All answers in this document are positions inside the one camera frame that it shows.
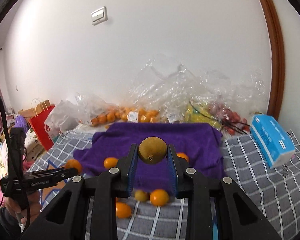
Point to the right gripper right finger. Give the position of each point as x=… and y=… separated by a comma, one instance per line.
x=176, y=168

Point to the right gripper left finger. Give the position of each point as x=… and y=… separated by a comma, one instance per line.
x=127, y=170

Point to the large round orange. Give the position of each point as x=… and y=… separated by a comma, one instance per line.
x=184, y=156

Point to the brownish-yellow citrus fruit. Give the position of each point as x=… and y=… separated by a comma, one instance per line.
x=152, y=150

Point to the orange mandarin on sheet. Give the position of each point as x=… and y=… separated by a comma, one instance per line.
x=159, y=197

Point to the small yellow-green citrus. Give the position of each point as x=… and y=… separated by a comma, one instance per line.
x=141, y=196

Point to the oval orange kumquat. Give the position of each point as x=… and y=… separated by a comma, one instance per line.
x=123, y=210

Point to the purple towel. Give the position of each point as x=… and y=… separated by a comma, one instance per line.
x=200, y=142

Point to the bag of small oranges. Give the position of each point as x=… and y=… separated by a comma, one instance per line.
x=139, y=115

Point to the red paper gift bag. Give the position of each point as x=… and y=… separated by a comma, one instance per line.
x=41, y=112

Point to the yellow fruit package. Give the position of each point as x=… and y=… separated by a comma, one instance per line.
x=197, y=112

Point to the white plastic bag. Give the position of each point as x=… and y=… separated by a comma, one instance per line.
x=63, y=117

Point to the red cherry tomatoes bag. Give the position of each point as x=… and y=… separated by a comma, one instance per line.
x=230, y=121

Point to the large clear plastic bag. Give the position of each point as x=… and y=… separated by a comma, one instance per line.
x=167, y=85

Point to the grey checkered bedsheet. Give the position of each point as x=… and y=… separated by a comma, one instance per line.
x=276, y=192

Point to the blue tissue pack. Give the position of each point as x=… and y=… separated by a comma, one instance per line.
x=274, y=142

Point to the brown wooden door frame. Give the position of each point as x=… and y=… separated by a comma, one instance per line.
x=277, y=58

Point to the white wall switch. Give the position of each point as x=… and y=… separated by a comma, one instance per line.
x=98, y=16

